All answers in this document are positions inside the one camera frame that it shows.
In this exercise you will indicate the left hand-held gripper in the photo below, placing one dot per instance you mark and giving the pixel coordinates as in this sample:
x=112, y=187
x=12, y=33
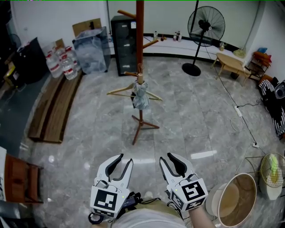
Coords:
x=104, y=200

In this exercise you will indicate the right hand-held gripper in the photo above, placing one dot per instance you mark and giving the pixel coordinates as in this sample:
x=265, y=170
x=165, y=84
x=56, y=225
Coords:
x=189, y=193

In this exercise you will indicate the brown wooden coat rack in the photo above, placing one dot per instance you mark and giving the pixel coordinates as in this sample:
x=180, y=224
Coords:
x=139, y=33

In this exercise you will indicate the person's right forearm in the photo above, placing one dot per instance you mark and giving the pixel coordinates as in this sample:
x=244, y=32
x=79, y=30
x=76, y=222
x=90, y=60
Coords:
x=201, y=217

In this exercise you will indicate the metal shelf rack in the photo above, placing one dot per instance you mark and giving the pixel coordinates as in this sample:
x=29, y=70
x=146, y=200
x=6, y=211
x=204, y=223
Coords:
x=259, y=74

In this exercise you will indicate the black waist battery pack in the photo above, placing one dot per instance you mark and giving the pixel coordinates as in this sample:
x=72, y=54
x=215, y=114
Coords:
x=132, y=201

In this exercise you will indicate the person's light shoe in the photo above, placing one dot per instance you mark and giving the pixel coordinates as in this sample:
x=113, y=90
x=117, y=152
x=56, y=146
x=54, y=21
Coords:
x=148, y=194

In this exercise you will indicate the person's beige trousers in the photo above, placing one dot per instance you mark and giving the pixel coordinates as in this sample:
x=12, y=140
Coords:
x=160, y=207

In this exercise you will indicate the person's white shirt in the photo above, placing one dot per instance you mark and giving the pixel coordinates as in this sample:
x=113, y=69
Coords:
x=151, y=220

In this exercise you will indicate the wooden clothes hanger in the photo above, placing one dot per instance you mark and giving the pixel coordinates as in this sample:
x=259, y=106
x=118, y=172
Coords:
x=120, y=90

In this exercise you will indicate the white plug adapter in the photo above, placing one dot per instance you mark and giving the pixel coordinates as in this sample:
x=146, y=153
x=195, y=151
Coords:
x=255, y=145

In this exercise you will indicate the wooden floor planks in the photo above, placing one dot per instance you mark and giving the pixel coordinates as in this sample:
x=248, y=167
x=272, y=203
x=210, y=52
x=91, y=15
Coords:
x=53, y=111

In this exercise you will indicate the white power strip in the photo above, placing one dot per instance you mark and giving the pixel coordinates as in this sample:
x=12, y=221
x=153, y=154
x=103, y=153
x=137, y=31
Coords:
x=238, y=110

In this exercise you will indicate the brown wooden cabinet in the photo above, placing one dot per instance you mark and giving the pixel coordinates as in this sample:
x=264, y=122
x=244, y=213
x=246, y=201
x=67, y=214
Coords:
x=20, y=178

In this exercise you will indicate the green cloth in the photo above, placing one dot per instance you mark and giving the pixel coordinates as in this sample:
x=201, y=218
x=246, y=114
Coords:
x=275, y=169

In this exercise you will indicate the orange sofa striped cover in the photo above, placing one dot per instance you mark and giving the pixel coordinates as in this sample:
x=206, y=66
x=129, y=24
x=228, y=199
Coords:
x=276, y=115

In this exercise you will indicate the cluster of water jugs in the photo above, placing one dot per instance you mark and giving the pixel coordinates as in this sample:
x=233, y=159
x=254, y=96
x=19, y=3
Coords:
x=67, y=66

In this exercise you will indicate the black glass-door cabinet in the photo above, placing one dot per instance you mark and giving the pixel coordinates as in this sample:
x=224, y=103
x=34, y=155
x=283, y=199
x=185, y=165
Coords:
x=124, y=55

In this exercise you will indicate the wooden coffee table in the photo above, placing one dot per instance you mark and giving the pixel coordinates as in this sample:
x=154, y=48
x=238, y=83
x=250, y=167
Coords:
x=229, y=61

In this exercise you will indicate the translucent grey storage box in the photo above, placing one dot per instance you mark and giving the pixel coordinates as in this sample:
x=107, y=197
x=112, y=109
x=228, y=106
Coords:
x=93, y=51

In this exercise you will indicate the glass jar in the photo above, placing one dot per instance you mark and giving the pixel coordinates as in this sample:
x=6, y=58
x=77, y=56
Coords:
x=222, y=47

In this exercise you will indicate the small dark jar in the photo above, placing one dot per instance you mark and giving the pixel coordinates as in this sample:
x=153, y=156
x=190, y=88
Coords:
x=163, y=38

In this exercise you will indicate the yellow bag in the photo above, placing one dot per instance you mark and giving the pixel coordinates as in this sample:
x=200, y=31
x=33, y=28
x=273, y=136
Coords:
x=239, y=54

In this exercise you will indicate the clear plastic bottle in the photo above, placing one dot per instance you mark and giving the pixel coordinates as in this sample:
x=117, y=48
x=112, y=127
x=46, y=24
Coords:
x=155, y=36

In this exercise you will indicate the black rolling cabinet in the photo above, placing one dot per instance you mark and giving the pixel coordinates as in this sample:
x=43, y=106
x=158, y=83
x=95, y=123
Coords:
x=31, y=62

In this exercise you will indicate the yellow black box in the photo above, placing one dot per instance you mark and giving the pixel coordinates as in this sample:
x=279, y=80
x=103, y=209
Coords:
x=11, y=76

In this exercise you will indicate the orange cushion pile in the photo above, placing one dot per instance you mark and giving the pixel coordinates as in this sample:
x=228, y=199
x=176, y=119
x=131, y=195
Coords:
x=262, y=58

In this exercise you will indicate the cardboard box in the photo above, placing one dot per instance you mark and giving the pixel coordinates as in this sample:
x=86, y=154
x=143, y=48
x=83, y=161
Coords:
x=83, y=27

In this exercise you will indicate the white roller blind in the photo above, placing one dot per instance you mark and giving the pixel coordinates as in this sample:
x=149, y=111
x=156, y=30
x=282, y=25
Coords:
x=169, y=15
x=240, y=17

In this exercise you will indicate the black vertical pole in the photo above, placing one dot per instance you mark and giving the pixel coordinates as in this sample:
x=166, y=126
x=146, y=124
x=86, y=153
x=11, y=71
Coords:
x=197, y=7

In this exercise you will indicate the black pedestal fan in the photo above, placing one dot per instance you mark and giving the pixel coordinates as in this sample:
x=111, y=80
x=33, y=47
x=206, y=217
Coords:
x=206, y=24

